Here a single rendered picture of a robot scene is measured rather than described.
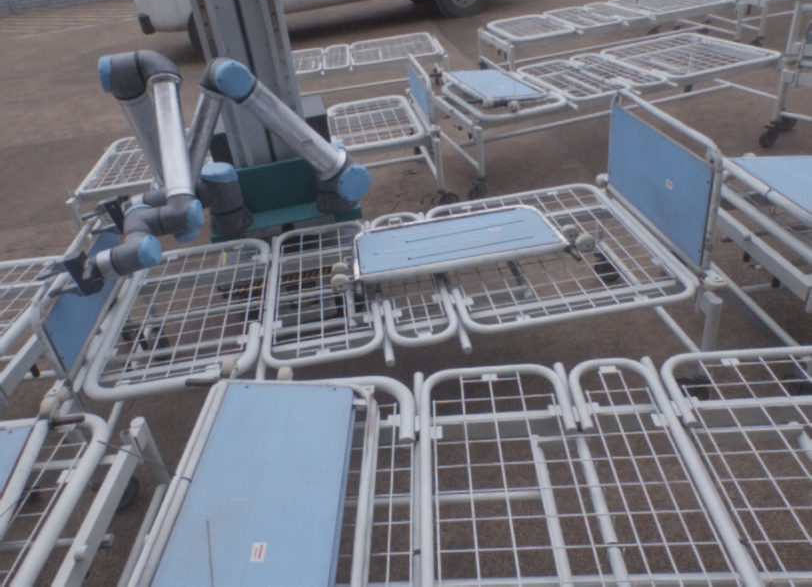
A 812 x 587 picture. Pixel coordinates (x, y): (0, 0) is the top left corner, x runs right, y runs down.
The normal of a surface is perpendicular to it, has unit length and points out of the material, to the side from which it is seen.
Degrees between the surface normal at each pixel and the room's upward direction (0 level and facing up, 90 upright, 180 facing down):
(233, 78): 84
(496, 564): 0
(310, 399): 8
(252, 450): 8
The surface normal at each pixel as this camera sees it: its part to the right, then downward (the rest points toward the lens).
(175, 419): -0.13, -0.86
